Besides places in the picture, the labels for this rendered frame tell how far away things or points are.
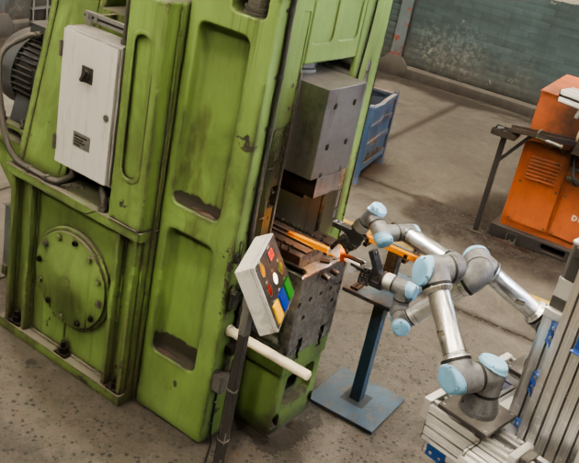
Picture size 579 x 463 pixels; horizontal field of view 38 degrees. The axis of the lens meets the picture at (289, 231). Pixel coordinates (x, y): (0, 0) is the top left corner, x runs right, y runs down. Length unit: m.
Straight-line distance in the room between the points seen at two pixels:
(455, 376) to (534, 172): 4.04
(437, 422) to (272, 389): 0.98
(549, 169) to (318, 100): 3.74
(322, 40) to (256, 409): 1.80
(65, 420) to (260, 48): 2.00
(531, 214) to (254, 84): 4.14
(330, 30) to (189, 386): 1.74
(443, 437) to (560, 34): 8.04
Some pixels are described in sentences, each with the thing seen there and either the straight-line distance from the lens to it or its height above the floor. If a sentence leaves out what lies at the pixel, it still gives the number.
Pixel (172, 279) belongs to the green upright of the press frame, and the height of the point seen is 0.72.
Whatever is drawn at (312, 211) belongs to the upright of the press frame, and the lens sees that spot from 4.11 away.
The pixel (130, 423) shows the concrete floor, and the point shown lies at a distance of 4.23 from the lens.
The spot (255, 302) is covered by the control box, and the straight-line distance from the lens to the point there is 3.20.
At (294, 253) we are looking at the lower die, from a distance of 3.80.
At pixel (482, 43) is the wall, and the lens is 11.23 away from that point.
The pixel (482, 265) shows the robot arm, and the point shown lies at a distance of 3.52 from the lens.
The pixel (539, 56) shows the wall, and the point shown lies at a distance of 11.06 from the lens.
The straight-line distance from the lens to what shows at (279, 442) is 4.25.
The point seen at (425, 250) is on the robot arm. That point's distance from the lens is 3.50.
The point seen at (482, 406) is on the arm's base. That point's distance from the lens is 3.32.
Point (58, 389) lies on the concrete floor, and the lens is 4.40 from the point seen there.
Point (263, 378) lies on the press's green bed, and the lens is 4.12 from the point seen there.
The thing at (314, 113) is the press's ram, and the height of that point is 1.65.
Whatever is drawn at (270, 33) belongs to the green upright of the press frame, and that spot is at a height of 1.97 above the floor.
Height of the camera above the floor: 2.66
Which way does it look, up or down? 25 degrees down
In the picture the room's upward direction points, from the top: 12 degrees clockwise
